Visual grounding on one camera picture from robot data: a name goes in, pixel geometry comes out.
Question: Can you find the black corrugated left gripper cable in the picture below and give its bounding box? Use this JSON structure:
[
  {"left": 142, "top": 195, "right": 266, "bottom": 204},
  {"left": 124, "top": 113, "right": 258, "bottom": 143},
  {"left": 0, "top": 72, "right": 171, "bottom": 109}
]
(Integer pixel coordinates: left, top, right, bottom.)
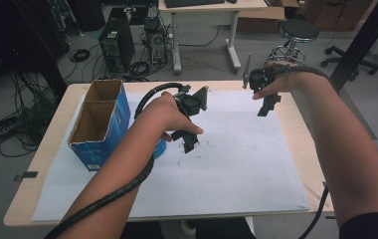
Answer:
[{"left": 43, "top": 82, "right": 192, "bottom": 239}]

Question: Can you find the black round stool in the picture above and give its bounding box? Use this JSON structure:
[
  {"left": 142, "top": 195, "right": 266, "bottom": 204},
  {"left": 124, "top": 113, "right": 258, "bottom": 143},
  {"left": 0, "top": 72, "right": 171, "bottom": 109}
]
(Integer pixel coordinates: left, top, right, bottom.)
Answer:
[{"left": 269, "top": 18, "right": 321, "bottom": 65}]

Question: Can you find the white desk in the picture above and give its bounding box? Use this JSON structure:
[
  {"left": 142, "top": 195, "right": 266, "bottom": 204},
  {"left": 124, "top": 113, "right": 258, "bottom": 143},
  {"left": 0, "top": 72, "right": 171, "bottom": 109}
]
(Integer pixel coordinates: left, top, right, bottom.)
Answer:
[{"left": 158, "top": 0, "right": 269, "bottom": 76}]

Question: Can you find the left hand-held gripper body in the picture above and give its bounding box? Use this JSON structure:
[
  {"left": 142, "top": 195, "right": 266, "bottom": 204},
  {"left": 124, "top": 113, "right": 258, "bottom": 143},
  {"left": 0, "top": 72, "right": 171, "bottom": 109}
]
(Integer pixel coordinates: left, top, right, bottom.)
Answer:
[{"left": 176, "top": 85, "right": 210, "bottom": 118}]

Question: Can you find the blue open cardboard box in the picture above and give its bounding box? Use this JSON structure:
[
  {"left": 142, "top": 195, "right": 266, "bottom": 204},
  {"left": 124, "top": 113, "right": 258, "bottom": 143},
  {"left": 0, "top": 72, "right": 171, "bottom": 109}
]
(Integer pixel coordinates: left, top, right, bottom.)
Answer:
[{"left": 68, "top": 79, "right": 132, "bottom": 172}]

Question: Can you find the white paper sheet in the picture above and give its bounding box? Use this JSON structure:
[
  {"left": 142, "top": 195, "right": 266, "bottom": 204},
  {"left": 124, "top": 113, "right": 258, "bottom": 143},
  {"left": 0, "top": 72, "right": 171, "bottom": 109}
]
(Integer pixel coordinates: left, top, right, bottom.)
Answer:
[{"left": 31, "top": 90, "right": 311, "bottom": 222}]

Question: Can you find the black keyboard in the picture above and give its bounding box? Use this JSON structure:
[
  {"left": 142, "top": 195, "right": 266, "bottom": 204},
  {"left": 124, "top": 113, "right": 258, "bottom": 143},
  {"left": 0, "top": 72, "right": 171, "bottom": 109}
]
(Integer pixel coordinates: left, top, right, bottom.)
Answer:
[{"left": 164, "top": 0, "right": 227, "bottom": 9}]

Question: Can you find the black metal stand post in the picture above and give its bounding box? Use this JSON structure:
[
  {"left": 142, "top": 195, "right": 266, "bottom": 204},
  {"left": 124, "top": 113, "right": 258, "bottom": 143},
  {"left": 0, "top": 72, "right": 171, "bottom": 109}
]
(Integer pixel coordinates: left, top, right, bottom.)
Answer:
[{"left": 328, "top": 0, "right": 378, "bottom": 93}]

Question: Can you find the blue round container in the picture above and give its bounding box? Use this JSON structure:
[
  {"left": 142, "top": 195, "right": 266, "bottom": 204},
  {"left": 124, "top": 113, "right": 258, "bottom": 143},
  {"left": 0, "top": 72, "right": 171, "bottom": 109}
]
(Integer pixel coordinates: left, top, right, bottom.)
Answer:
[{"left": 152, "top": 138, "right": 168, "bottom": 160}]

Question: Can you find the open-sided computer tower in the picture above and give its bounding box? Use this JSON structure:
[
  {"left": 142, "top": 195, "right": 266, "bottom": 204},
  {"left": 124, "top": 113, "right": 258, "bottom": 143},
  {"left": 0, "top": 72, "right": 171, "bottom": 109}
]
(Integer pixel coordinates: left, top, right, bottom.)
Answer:
[{"left": 142, "top": 16, "right": 169, "bottom": 68}]

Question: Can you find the brown cardboard box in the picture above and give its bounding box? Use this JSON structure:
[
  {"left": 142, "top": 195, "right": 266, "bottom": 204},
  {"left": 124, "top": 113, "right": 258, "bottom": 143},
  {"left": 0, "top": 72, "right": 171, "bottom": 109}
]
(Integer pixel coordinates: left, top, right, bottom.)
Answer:
[{"left": 236, "top": 0, "right": 300, "bottom": 35}]

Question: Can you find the black computer tower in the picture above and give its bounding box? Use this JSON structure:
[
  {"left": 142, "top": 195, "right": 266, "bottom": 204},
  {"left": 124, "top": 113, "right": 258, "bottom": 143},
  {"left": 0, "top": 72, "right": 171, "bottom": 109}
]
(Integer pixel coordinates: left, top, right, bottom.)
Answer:
[{"left": 97, "top": 16, "right": 136, "bottom": 73}]

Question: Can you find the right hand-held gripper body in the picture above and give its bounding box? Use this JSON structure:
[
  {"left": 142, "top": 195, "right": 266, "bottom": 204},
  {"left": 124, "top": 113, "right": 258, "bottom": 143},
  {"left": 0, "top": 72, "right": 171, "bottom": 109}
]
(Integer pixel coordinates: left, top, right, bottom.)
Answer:
[{"left": 242, "top": 52, "right": 279, "bottom": 92}]

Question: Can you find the bundle of black floor cables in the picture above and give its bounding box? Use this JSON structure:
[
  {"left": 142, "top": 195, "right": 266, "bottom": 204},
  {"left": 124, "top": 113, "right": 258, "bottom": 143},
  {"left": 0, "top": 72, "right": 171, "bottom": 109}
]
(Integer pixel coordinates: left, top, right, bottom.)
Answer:
[{"left": 0, "top": 71, "right": 61, "bottom": 158}]

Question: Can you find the person's black sleeve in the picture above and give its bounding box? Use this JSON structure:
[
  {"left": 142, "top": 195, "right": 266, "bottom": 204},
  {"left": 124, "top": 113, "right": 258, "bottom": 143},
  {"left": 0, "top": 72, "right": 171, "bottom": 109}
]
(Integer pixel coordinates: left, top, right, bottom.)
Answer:
[{"left": 338, "top": 211, "right": 378, "bottom": 239}]

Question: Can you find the black office chair base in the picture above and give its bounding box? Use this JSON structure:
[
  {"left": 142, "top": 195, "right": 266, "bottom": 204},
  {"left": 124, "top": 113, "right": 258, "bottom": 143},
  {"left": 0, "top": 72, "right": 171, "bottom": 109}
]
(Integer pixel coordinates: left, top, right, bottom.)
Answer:
[{"left": 320, "top": 45, "right": 378, "bottom": 83}]

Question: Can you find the person's right hand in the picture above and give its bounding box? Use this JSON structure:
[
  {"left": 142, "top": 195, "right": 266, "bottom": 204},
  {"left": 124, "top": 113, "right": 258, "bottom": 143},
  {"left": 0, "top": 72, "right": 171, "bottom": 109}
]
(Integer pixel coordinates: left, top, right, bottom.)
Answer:
[{"left": 252, "top": 61, "right": 303, "bottom": 101}]

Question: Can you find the person's left hand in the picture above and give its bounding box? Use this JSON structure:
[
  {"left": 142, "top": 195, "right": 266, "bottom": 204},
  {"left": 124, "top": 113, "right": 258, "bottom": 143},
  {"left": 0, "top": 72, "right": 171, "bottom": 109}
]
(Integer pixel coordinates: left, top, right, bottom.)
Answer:
[{"left": 136, "top": 92, "right": 205, "bottom": 143}]

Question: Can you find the black tape strip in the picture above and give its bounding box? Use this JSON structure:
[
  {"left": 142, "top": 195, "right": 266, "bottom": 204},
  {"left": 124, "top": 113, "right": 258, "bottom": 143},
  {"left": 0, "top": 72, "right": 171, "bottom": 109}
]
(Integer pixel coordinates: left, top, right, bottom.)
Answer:
[{"left": 13, "top": 170, "right": 40, "bottom": 183}]

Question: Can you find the coiled black cable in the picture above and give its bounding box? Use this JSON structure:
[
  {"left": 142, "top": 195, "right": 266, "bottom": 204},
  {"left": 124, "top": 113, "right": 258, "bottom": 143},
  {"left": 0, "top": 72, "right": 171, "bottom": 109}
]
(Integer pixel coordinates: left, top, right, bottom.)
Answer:
[{"left": 68, "top": 48, "right": 92, "bottom": 64}]

